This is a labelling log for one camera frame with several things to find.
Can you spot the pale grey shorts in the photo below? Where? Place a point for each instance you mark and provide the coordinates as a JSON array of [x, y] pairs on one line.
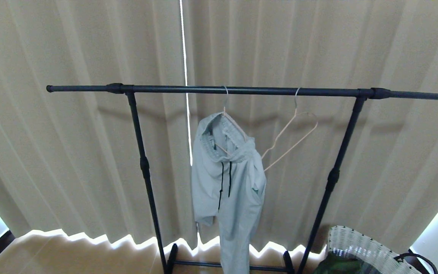
[[238, 213]]

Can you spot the pink clothes hanger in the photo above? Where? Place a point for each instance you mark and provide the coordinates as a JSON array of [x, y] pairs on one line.
[[225, 108], [296, 111]]

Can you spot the black clothes rack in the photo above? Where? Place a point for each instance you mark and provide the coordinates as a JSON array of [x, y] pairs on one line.
[[242, 90]]

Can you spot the green garment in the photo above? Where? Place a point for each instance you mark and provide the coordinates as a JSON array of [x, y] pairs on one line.
[[337, 264]]

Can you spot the white laundry basket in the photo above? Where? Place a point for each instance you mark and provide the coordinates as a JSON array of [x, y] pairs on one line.
[[356, 239]]

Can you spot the beige curtain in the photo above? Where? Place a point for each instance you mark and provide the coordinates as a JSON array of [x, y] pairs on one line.
[[70, 45]]

